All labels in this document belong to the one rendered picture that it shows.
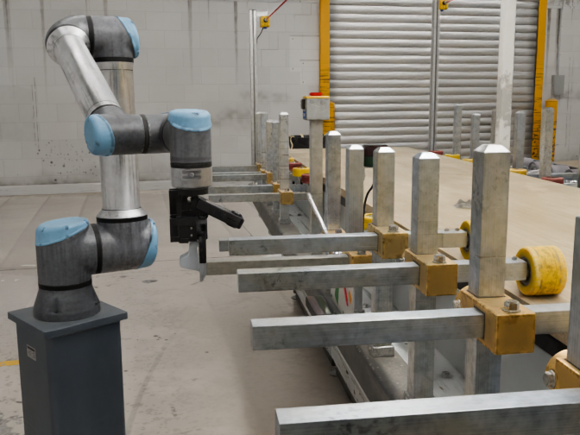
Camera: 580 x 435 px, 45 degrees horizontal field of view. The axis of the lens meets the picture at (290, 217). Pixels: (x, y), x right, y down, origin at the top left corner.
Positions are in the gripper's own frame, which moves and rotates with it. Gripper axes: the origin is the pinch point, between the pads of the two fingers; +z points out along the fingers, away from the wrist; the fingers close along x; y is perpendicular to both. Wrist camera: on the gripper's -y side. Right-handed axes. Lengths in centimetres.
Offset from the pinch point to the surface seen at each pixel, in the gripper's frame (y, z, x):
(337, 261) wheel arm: -30.1, -2.4, 1.5
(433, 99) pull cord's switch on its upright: -144, -36, -259
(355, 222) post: -35.2, -10.6, -2.2
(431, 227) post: -36, -19, 48
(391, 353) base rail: -36.8, 12.0, 23.2
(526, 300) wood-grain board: -50, -7, 53
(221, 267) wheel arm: -3.8, -2.1, 1.5
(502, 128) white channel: -131, -25, -134
